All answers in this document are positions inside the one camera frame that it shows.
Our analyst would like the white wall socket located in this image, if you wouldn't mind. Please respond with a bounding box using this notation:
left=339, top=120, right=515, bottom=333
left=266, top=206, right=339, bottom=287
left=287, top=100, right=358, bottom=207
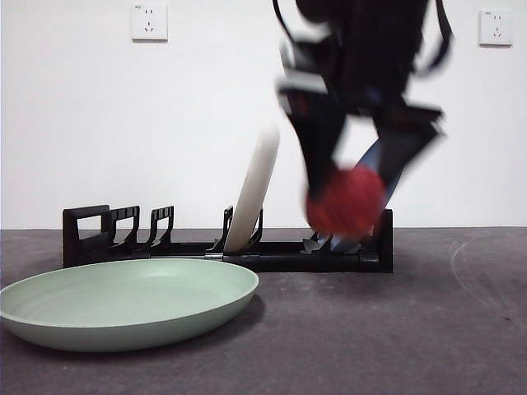
left=478, top=9, right=515, bottom=48
left=131, top=2, right=170, bottom=44

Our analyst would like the red apple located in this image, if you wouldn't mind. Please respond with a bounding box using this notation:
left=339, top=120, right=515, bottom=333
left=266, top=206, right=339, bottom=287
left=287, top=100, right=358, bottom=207
left=305, top=166, right=387, bottom=239

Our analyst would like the black plate rack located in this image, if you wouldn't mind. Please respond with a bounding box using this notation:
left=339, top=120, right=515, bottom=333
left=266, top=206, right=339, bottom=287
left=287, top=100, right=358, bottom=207
left=63, top=204, right=394, bottom=274

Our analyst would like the white plate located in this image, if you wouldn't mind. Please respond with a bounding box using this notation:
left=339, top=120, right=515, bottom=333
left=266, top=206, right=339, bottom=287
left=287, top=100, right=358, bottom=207
left=223, top=124, right=281, bottom=253

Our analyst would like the green plate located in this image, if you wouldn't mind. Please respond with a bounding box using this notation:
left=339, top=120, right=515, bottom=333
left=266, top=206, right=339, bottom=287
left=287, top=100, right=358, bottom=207
left=0, top=258, right=260, bottom=353

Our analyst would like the blue plate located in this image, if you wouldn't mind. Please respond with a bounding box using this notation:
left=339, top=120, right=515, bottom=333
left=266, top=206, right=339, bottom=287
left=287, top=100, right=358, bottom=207
left=329, top=138, right=403, bottom=254

